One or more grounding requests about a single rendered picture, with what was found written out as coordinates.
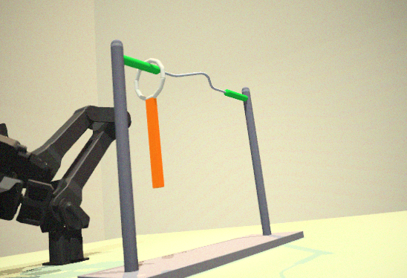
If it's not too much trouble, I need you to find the orange handle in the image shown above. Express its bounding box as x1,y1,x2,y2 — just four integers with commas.
134,58,166,188

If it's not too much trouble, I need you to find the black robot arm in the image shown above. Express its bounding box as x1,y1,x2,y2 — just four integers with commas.
0,105,115,266

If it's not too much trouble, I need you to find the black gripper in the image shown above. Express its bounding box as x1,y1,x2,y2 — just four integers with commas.
0,172,54,226

